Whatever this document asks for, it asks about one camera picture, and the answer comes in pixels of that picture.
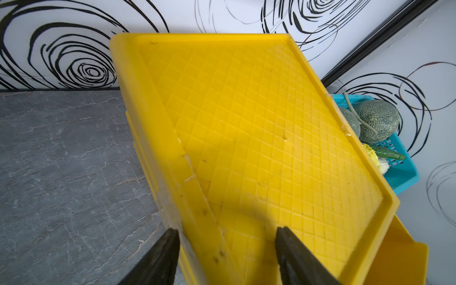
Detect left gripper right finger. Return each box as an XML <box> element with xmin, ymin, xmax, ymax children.
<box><xmin>275</xmin><ymin>227</ymin><xmax>340</xmax><ymax>285</ymax></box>

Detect green cucumber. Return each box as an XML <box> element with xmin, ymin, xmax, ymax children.
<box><xmin>365</xmin><ymin>144</ymin><xmax>407</xmax><ymax>160</ymax></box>

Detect teal plastic basket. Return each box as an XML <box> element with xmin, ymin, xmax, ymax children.
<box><xmin>333</xmin><ymin>95</ymin><xmax>420</xmax><ymax>195</ymax></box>

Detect yellow drawer cabinet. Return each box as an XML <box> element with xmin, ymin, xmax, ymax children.
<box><xmin>109</xmin><ymin>33</ymin><xmax>429</xmax><ymax>285</ymax></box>

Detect left green melon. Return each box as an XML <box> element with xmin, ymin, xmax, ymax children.
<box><xmin>339</xmin><ymin>107</ymin><xmax>361</xmax><ymax>137</ymax></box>

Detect right green melon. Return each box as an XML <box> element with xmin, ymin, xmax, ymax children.
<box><xmin>353</xmin><ymin>100</ymin><xmax>401</xmax><ymax>144</ymax></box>

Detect yellow white cabbage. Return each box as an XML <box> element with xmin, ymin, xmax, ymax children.
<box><xmin>362</xmin><ymin>143</ymin><xmax>390</xmax><ymax>175</ymax></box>

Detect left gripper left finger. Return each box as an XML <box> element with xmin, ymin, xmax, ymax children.
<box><xmin>119</xmin><ymin>228</ymin><xmax>180</xmax><ymax>285</ymax></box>

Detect green melon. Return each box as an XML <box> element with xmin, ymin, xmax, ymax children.
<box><xmin>353</xmin><ymin>100</ymin><xmax>401</xmax><ymax>144</ymax></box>
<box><xmin>339</xmin><ymin>107</ymin><xmax>361</xmax><ymax>137</ymax></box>

